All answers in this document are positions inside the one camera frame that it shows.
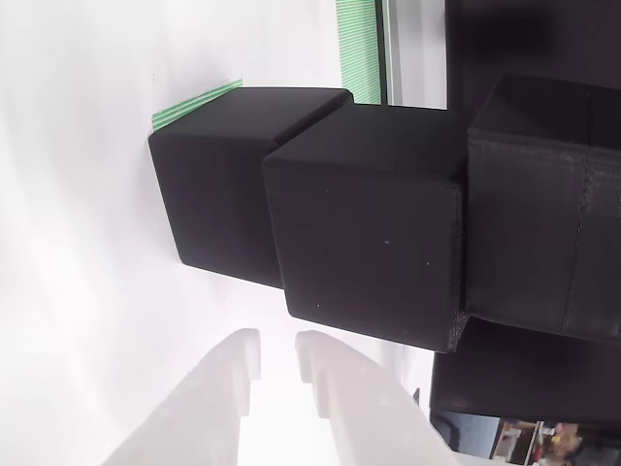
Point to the green striped square marker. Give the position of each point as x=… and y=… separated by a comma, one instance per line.
x=194, y=109

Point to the silver aluminium table rail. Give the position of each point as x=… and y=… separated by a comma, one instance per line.
x=417, y=48

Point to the green striped edge strip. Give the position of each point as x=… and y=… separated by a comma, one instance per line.
x=359, y=48

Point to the smooth black cube block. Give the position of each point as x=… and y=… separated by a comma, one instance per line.
x=364, y=233
x=213, y=194

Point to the black cube block with seams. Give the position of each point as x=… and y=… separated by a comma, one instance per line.
x=533, y=218

